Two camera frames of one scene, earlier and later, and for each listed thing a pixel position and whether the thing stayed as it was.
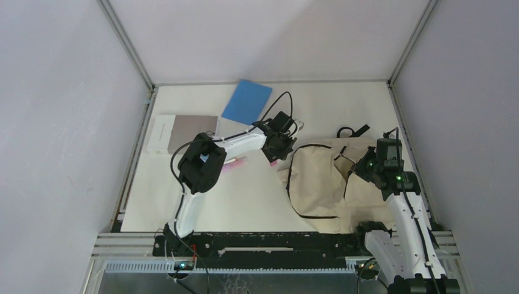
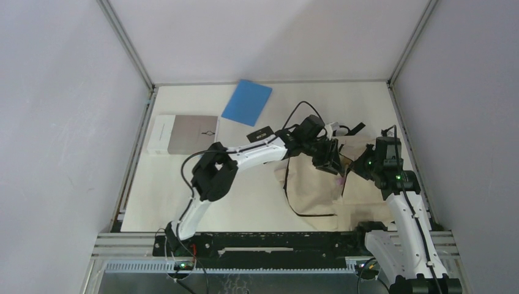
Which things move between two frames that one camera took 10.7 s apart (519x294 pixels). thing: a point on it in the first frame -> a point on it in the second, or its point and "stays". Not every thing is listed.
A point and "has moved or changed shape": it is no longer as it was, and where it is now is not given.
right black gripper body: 366,168 stays
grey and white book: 169,131 stays
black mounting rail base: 291,250 stays
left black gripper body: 283,146 -> 313,147
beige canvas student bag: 323,194 stays
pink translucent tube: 238,163 has moved or changed shape
